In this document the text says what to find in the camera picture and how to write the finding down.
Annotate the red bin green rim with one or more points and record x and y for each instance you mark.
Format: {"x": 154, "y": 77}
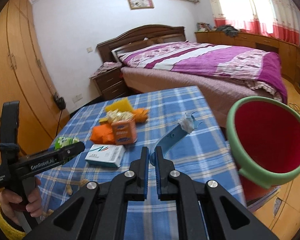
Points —
{"x": 264, "y": 138}

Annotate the pink cloth on nightstand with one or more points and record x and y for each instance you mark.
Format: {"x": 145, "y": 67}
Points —
{"x": 107, "y": 66}

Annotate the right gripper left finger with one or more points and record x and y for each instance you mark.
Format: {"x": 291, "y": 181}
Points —
{"x": 139, "y": 187}

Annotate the orange wooden wardrobe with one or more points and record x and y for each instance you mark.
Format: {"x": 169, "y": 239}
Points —
{"x": 24, "y": 78}

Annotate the green snack wrapper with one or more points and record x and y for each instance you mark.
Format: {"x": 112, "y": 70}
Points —
{"x": 65, "y": 141}

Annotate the white popcorn pile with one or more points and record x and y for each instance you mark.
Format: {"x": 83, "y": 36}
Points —
{"x": 116, "y": 116}

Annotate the blue plaid tablecloth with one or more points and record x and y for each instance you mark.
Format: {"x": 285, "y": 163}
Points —
{"x": 203, "y": 155}

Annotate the dark wooden bed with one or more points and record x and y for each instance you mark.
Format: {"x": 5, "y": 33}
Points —
{"x": 220, "y": 94}

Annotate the white tissue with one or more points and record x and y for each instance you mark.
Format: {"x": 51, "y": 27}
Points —
{"x": 187, "y": 123}

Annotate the orange small carton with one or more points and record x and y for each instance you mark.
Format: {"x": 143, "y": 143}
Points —
{"x": 124, "y": 132}

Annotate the long wooden cabinet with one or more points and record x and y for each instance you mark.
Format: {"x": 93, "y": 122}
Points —
{"x": 289, "y": 53}

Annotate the dark wooden nightstand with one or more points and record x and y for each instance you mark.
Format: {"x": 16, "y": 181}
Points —
{"x": 110, "y": 84}

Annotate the orange cloth rag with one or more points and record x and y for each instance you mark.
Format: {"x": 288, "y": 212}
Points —
{"x": 102, "y": 134}

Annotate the white medicine box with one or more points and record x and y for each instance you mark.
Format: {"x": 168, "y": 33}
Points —
{"x": 105, "y": 155}

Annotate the dark clothes pile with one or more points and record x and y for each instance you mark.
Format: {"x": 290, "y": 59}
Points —
{"x": 229, "y": 30}

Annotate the red white curtains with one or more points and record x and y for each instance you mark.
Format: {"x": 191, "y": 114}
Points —
{"x": 271, "y": 18}

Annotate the peanut shell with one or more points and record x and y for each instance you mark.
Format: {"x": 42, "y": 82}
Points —
{"x": 69, "y": 190}
{"x": 83, "y": 182}

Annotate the yellow sponge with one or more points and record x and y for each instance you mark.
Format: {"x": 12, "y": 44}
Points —
{"x": 122, "y": 105}

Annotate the yellow knit sleeve forearm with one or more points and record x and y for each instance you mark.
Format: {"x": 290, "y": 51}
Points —
{"x": 11, "y": 230}

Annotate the purple floral quilt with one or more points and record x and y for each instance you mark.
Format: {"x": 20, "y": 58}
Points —
{"x": 256, "y": 69}

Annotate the blue plastic hook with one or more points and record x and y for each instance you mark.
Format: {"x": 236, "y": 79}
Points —
{"x": 171, "y": 138}

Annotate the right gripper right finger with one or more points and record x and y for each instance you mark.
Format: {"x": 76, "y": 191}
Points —
{"x": 165, "y": 189}

